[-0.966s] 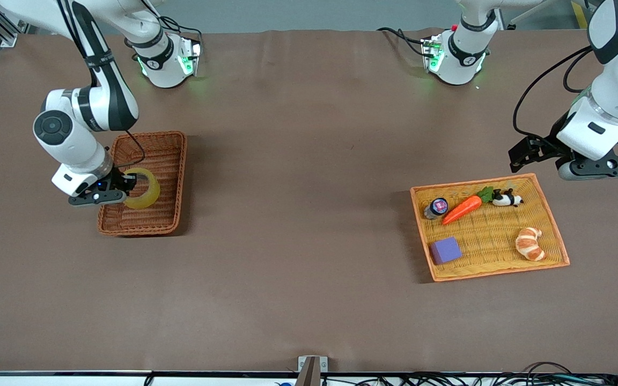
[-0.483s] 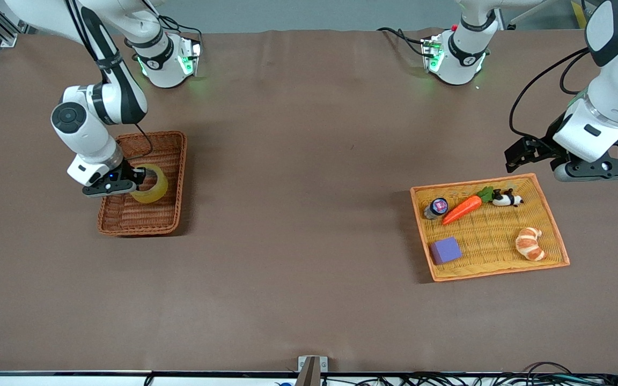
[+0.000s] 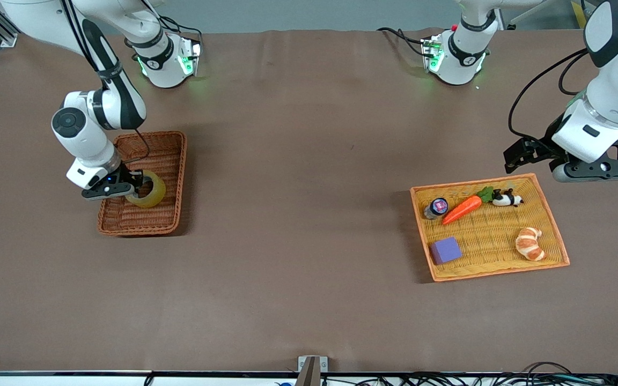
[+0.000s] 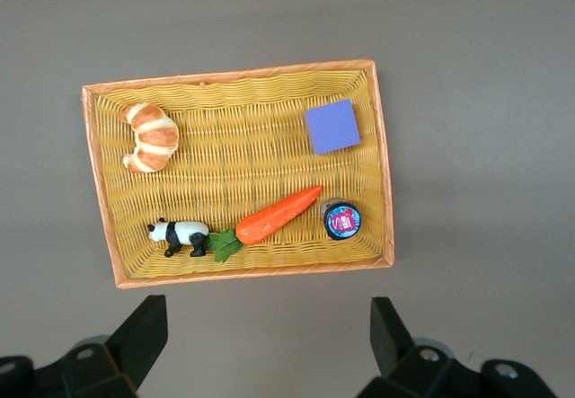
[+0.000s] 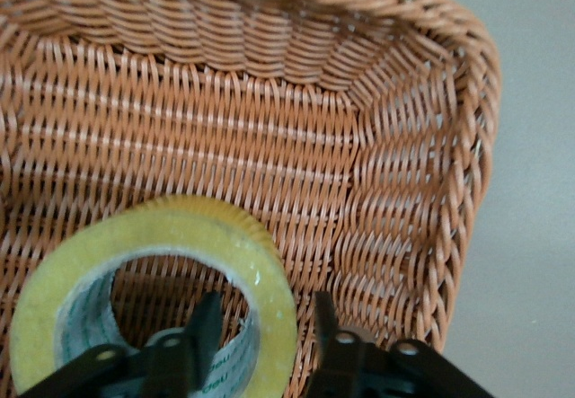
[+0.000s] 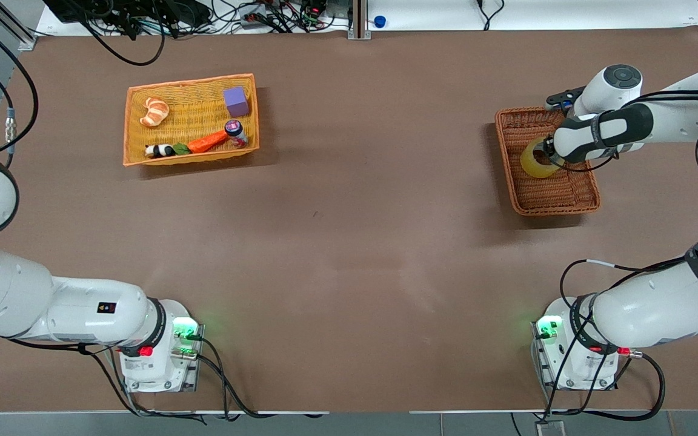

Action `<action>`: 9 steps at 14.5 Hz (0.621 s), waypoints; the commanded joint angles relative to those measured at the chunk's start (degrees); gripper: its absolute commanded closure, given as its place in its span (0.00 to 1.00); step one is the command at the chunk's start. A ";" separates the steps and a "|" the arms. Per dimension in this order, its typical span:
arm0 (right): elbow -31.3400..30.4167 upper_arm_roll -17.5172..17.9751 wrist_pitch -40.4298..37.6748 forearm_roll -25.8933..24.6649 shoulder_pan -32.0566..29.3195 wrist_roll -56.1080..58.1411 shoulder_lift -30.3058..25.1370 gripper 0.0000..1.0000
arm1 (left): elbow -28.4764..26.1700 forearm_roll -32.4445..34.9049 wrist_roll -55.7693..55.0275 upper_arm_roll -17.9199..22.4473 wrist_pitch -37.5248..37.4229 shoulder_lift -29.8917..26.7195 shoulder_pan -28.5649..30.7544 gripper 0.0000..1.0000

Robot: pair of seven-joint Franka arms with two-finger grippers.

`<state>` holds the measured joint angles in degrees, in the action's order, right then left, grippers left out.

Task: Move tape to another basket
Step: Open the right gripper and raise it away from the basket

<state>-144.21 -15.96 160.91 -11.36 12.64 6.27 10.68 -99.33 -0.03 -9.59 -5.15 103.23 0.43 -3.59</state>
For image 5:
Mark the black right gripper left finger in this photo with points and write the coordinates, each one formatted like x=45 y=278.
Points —
x=204 y=339

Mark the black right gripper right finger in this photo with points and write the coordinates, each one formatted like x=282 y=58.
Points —
x=328 y=339

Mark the yellowish clear tape roll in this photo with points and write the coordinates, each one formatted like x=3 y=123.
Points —
x=157 y=232

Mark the deep brown wicker basket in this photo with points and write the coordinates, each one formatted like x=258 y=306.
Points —
x=269 y=146

